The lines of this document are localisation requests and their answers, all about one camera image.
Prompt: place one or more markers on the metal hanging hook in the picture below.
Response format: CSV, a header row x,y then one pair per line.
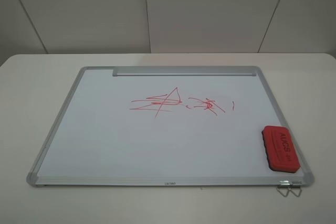
x,y
295,188
283,188

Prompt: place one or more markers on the red whiteboard eraser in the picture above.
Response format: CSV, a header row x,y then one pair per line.
x,y
280,149

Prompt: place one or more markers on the left metal hanging hook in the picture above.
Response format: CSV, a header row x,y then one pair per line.
x,y
283,188

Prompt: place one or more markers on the right metal hanging hook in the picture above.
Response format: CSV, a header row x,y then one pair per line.
x,y
295,188

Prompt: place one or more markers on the grey marker tray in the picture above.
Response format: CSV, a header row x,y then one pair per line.
x,y
186,71

